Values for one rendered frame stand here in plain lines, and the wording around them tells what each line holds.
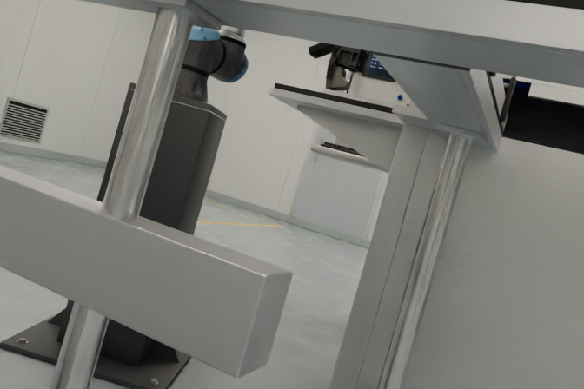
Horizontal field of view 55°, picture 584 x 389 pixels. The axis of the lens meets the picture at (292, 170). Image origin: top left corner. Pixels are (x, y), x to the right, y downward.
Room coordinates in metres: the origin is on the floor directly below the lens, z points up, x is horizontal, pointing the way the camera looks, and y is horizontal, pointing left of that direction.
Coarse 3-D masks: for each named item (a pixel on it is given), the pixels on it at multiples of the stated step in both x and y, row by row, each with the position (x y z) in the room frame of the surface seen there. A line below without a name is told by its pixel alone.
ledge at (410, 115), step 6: (396, 108) 1.26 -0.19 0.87; (402, 108) 1.26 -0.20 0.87; (408, 108) 1.25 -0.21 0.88; (414, 108) 1.25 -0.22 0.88; (396, 114) 1.28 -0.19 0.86; (402, 114) 1.26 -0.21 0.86; (408, 114) 1.25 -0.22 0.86; (414, 114) 1.25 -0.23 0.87; (420, 114) 1.24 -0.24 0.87; (402, 120) 1.34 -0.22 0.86; (408, 120) 1.32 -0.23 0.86; (414, 120) 1.29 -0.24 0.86; (420, 120) 1.27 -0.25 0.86; (426, 120) 1.24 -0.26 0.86; (420, 126) 1.36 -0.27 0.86; (426, 126) 1.33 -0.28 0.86; (432, 126) 1.31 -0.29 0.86
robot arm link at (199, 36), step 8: (192, 32) 1.66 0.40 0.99; (200, 32) 1.66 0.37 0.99; (208, 32) 1.67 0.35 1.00; (216, 32) 1.70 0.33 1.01; (192, 40) 1.66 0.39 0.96; (200, 40) 1.66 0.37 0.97; (208, 40) 1.67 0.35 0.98; (216, 40) 1.70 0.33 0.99; (192, 48) 1.66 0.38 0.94; (200, 48) 1.66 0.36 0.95; (208, 48) 1.68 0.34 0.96; (216, 48) 1.71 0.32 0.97; (224, 48) 1.75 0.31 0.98; (184, 56) 1.66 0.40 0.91; (192, 56) 1.66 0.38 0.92; (200, 56) 1.67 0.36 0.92; (208, 56) 1.69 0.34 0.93; (216, 56) 1.72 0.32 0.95; (224, 56) 1.75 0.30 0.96; (192, 64) 1.66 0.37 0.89; (200, 64) 1.67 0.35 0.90; (208, 64) 1.69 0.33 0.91; (216, 64) 1.74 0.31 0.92; (208, 72) 1.71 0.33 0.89
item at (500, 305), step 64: (512, 192) 1.28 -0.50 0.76; (576, 192) 1.23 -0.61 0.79; (448, 256) 1.31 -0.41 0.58; (512, 256) 1.26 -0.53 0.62; (576, 256) 1.21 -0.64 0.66; (384, 320) 1.36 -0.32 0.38; (448, 320) 1.30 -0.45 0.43; (512, 320) 1.25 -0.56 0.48; (576, 320) 1.20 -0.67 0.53; (448, 384) 1.28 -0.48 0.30; (512, 384) 1.23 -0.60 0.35; (576, 384) 1.19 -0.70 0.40
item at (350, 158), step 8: (312, 144) 2.33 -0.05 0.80; (320, 152) 2.32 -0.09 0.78; (328, 152) 2.30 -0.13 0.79; (336, 152) 2.28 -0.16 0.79; (344, 152) 2.28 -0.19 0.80; (344, 160) 2.33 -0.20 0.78; (352, 160) 2.26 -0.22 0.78; (360, 160) 2.24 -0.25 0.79; (368, 160) 2.23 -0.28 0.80; (376, 168) 2.30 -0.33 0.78
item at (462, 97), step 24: (408, 72) 0.76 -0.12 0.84; (432, 72) 0.73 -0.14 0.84; (456, 72) 0.69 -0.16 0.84; (480, 72) 0.75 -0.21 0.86; (408, 96) 0.94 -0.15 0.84; (432, 96) 0.88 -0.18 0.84; (456, 96) 0.83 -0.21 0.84; (480, 96) 0.81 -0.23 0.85; (504, 96) 1.12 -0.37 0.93; (432, 120) 1.11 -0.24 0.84; (456, 120) 1.03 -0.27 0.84; (480, 120) 0.96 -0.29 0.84; (504, 120) 1.14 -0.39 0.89
